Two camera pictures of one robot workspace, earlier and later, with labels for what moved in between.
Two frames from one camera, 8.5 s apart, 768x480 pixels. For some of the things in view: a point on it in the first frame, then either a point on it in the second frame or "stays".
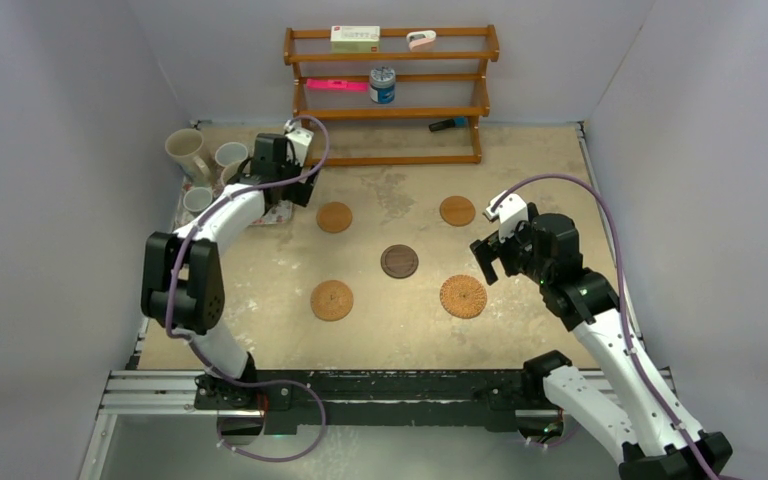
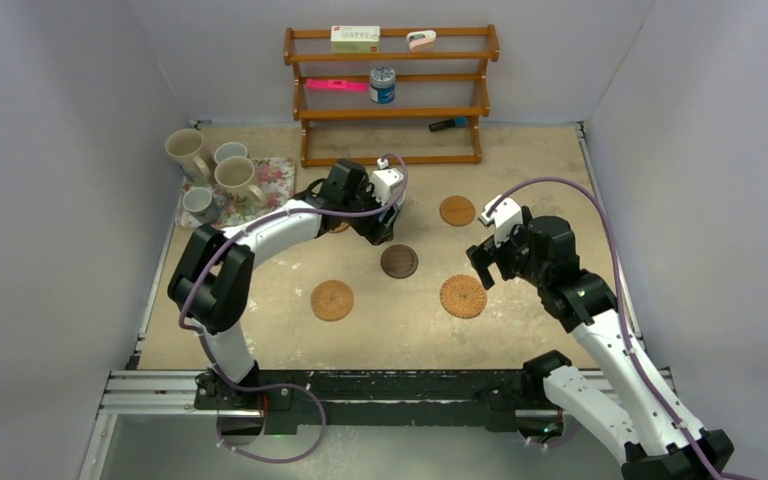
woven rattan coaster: (463, 296) stays
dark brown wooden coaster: (399, 261) stays
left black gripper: (298, 191) → (384, 228)
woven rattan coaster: (332, 300) stays
